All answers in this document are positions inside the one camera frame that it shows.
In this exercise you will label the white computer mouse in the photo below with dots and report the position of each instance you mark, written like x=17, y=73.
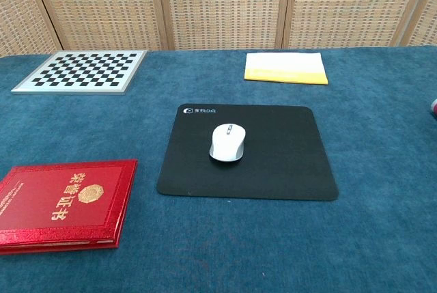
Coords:
x=227, y=142

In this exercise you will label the black mouse pad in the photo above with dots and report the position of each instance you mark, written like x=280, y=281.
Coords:
x=273, y=163

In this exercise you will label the yellow and white notepad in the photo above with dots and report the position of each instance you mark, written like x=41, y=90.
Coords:
x=285, y=67

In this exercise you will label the bamboo folding screen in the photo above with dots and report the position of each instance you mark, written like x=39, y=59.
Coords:
x=218, y=6

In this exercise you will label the black white checkerboard plate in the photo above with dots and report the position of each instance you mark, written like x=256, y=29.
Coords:
x=82, y=71

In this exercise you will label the blue table cloth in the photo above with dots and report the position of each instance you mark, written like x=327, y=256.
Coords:
x=375, y=170

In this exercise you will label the red certificate book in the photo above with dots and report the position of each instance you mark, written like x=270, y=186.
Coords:
x=61, y=204

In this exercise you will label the plastic wrap roll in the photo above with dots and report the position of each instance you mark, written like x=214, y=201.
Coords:
x=434, y=107

